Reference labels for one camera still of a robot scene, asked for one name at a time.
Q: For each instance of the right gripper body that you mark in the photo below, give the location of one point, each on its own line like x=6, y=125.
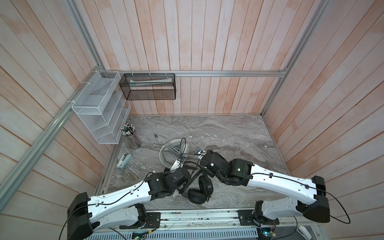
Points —
x=207, y=172

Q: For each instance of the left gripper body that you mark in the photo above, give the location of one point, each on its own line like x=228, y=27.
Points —
x=167, y=173

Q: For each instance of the white headphones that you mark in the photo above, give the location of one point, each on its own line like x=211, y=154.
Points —
x=172, y=150

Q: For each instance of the black and blue headphones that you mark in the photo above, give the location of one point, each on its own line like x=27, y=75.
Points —
x=203, y=193

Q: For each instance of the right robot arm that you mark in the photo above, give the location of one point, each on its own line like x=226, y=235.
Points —
x=303, y=197

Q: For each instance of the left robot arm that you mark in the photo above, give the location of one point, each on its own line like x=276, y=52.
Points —
x=85, y=213

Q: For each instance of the clear cup of pencils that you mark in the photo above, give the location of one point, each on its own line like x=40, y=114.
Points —
x=129, y=132

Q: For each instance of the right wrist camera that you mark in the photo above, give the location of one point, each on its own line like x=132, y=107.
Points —
x=200, y=152

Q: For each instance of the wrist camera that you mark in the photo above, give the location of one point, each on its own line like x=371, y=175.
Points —
x=177, y=164
x=200, y=152

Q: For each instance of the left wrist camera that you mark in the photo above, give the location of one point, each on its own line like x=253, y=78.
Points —
x=177, y=164

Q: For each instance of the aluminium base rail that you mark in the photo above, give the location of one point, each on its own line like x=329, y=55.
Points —
x=213, y=224

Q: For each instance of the black wire mesh basket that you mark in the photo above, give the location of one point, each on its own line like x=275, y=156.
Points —
x=139, y=87

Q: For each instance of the white wire mesh shelf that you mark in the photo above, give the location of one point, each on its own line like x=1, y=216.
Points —
x=102, y=109

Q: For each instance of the horizontal aluminium wall rail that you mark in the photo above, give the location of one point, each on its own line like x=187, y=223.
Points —
x=274, y=74

